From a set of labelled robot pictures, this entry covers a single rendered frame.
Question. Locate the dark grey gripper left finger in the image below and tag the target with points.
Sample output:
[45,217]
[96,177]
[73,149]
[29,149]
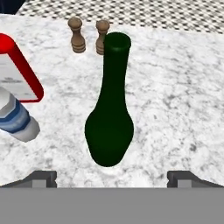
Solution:
[43,177]

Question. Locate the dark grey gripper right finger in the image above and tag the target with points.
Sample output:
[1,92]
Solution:
[180,176]

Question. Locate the white bottle with blue bands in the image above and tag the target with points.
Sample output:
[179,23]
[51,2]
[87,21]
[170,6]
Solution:
[14,116]

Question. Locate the dark green glass bottle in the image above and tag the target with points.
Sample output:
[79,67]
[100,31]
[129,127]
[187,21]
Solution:
[110,122]

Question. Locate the brown wooden salt shaker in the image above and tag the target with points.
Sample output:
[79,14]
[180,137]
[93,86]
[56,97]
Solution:
[77,35]

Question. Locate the brown wooden pepper shaker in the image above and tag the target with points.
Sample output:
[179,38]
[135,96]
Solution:
[101,33]

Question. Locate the dark blue cabinet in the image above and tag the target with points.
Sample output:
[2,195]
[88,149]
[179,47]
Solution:
[10,5]

